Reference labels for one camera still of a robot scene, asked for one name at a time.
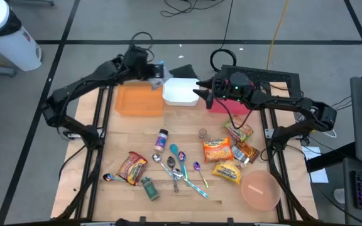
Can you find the black desk leg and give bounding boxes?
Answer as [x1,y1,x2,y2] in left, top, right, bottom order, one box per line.
[305,141,358,173]

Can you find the rainbow metal spoon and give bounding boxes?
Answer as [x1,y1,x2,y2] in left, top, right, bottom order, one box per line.
[178,151,190,183]

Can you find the red plastic tray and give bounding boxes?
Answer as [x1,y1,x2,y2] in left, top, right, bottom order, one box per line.
[207,94,251,116]

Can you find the metal table bracket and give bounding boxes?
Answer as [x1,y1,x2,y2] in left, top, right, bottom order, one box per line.
[63,129,86,141]
[264,127,276,141]

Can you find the green yellow ramen packet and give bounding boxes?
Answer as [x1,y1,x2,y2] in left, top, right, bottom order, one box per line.
[223,114,254,143]

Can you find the white trash can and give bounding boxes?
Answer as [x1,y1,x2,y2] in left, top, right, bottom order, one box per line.
[0,0,43,72]

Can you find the black coiled cable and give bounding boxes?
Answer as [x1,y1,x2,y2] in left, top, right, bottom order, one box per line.
[209,0,238,73]

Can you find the teal plastic spoon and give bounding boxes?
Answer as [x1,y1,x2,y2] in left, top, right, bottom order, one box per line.
[169,143,189,186]

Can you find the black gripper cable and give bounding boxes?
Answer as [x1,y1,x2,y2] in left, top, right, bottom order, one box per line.
[131,31,154,62]

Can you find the dark silver spoon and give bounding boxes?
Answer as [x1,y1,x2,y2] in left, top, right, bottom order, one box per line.
[167,156,180,194]

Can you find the purple spoon gold handle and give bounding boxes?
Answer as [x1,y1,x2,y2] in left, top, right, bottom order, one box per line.
[192,161,210,190]

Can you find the green spice jar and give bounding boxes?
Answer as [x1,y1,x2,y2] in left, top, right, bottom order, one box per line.
[140,176,161,202]

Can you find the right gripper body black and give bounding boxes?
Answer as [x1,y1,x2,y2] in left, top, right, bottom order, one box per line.
[212,73,232,101]

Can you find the black perforated panel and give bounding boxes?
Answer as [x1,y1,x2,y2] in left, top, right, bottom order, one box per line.
[220,65,302,107]

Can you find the white paper sheet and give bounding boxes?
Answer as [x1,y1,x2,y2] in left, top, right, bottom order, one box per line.
[300,146,329,185]

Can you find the iridescent purple blue spoon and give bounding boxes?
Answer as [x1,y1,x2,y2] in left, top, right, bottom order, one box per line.
[102,173,128,183]

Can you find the black wedge panel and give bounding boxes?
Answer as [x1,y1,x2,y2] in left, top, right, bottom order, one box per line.
[170,63,198,79]

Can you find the yellow cable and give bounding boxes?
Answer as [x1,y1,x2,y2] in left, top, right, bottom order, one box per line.
[265,0,291,70]

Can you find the red yellow ramen packet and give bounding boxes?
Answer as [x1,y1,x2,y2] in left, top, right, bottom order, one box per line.
[116,151,149,186]

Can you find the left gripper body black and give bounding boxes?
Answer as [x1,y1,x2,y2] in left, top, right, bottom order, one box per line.
[143,62,165,81]

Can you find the purple label spice jar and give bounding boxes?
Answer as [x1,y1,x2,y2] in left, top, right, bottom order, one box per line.
[154,128,169,154]

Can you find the pink plastic bowl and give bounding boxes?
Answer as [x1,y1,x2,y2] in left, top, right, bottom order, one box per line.
[240,169,282,212]

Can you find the orange chicken ramen packet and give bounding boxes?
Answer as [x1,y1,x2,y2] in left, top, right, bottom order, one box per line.
[202,137,234,163]

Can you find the black table frame rail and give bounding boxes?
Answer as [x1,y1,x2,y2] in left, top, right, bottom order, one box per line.
[55,82,112,220]
[259,82,319,222]

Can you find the silver spoon iridescent handle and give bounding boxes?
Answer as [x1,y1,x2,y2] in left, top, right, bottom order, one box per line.
[172,168,209,200]

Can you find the orange plastic tray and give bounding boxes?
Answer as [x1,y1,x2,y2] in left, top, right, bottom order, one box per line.
[114,82,165,117]

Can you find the white plastic container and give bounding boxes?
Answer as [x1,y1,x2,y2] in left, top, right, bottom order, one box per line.
[162,77,200,107]

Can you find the brown orange snack packet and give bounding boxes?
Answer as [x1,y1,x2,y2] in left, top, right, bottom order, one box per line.
[234,141,261,164]

